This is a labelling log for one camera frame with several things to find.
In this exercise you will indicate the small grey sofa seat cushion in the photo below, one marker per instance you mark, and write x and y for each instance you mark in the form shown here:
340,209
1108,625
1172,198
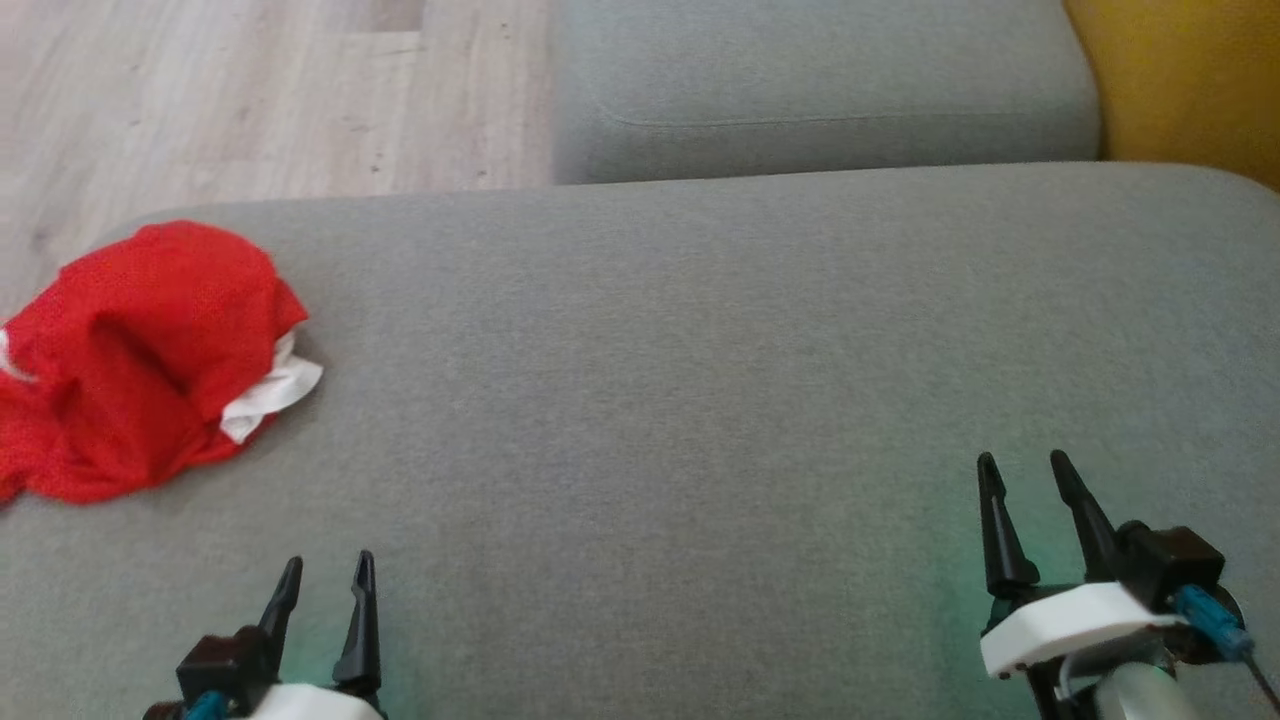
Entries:
820,80

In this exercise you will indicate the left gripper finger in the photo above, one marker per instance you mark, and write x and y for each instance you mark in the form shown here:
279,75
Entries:
362,630
283,605

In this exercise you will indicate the yellow sofa backrest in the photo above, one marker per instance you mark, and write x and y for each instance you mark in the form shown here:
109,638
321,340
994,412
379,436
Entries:
1190,70

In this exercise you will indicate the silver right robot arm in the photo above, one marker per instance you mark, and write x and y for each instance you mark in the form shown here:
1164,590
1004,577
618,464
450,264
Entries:
1140,695

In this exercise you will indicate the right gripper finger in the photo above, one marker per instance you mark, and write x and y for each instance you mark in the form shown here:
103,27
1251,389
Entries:
1090,530
1002,540

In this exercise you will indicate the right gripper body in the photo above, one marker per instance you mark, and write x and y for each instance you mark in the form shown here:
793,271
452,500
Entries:
1070,620

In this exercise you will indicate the red numbered basketball jersey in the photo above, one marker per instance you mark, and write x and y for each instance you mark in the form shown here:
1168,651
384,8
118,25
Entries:
180,280

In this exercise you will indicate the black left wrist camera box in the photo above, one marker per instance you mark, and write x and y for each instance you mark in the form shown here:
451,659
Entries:
225,665

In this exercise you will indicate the large grey sofa seat cushion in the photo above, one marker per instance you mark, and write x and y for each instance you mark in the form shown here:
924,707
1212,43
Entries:
640,400

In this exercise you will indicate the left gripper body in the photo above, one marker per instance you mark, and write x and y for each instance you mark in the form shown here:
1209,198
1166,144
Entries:
310,705

